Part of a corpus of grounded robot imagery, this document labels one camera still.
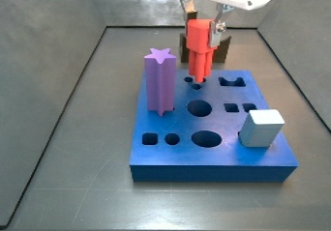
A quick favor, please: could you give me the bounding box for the red three prong object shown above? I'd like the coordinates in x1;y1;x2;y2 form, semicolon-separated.
187;19;216;82

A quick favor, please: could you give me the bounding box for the black curved fixture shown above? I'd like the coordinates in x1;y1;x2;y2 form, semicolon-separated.
180;33;232;63

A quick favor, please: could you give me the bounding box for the blue foam hole board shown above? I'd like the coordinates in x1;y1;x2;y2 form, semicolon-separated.
129;70;299;183

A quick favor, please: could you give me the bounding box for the purple star prism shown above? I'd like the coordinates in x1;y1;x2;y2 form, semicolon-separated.
145;48;176;116

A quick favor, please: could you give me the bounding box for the light blue rectangular block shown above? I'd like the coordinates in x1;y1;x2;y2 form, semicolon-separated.
239;109;285;147

